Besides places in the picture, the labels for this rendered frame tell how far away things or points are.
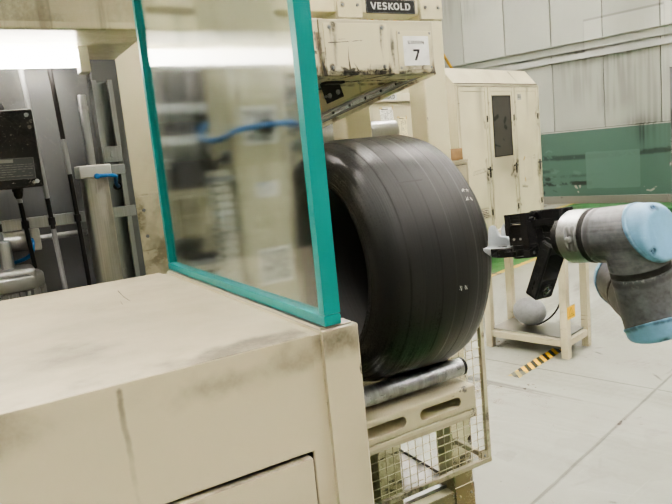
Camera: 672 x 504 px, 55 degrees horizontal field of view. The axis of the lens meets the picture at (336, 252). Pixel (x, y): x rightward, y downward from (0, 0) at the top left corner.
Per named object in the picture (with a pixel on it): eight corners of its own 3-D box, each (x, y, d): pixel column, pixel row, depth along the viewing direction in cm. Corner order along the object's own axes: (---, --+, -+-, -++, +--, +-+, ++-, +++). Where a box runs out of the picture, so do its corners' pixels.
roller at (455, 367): (332, 398, 142) (340, 418, 140) (340, 392, 138) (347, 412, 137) (453, 360, 159) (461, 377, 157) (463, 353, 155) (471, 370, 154)
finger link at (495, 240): (481, 225, 127) (516, 222, 119) (485, 255, 128) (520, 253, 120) (469, 227, 126) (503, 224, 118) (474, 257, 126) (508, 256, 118)
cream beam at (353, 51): (242, 79, 154) (234, 16, 152) (207, 92, 176) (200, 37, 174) (438, 73, 184) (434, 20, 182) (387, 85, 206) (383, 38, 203)
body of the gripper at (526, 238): (529, 210, 121) (581, 204, 111) (535, 255, 122) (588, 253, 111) (499, 215, 117) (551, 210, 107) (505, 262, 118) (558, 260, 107)
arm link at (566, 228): (615, 257, 108) (576, 267, 103) (590, 258, 112) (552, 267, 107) (608, 204, 107) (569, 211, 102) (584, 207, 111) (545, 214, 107)
